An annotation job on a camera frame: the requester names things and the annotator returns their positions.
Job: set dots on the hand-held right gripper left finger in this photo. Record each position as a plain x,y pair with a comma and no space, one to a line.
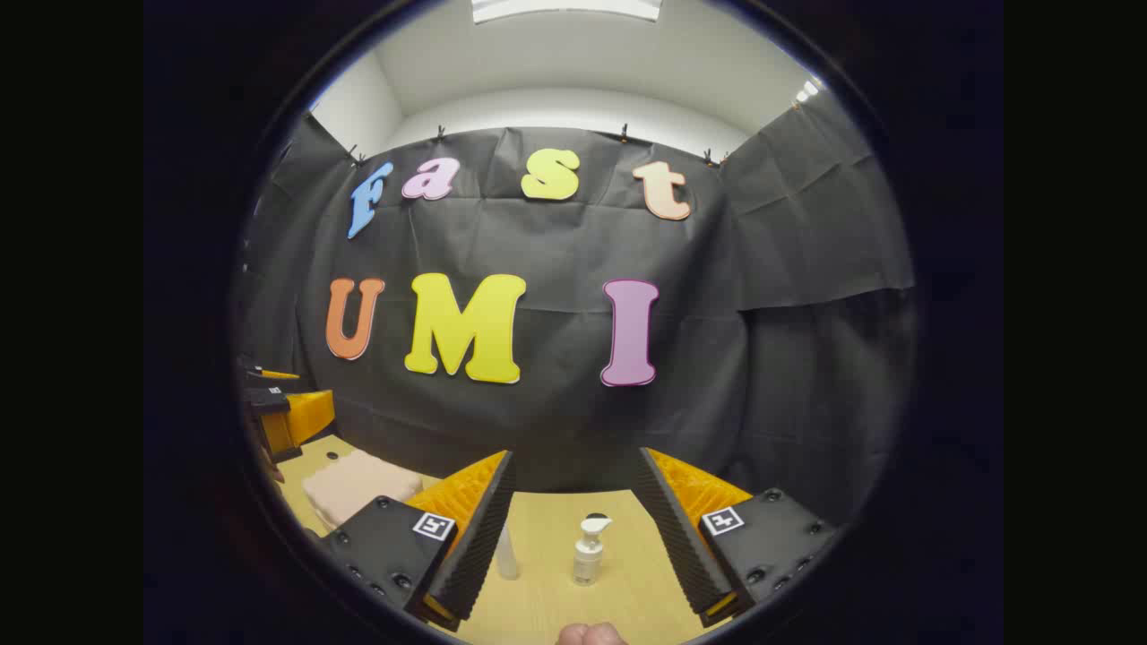
484,537

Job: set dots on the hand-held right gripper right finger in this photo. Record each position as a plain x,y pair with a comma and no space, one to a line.
676,537

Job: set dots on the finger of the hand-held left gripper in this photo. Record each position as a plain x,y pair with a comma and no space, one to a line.
305,417
269,376

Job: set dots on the small clear squeeze bottle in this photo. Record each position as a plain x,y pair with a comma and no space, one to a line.
507,560

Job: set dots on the beige suitcase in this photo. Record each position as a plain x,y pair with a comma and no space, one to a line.
354,484

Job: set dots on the white pump bottle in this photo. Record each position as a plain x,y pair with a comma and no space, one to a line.
588,560

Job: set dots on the black backdrop cloth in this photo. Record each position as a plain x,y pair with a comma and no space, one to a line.
556,251

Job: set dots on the small ceiling light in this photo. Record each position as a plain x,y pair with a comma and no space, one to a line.
808,90

